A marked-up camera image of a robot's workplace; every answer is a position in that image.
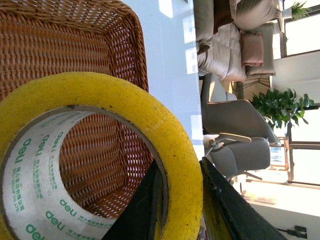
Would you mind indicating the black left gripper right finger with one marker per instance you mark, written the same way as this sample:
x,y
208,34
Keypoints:
x,y
227,215

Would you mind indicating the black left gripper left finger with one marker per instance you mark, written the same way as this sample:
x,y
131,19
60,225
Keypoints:
x,y
142,217

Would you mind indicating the yellow packing tape roll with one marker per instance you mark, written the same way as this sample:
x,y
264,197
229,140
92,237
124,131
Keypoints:
x,y
34,121

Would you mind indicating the brown wicker basket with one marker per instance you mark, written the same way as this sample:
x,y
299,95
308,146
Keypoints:
x,y
102,161

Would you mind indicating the grey office chair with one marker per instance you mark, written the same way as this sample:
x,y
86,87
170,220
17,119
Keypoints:
x,y
237,138

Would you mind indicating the green leafy plant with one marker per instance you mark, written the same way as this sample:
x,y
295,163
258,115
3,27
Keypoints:
x,y
281,108

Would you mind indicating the pink cushion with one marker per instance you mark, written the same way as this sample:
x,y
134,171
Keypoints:
x,y
252,49

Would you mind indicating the beige sofa with cushions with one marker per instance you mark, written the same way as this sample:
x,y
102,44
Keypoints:
x,y
218,24

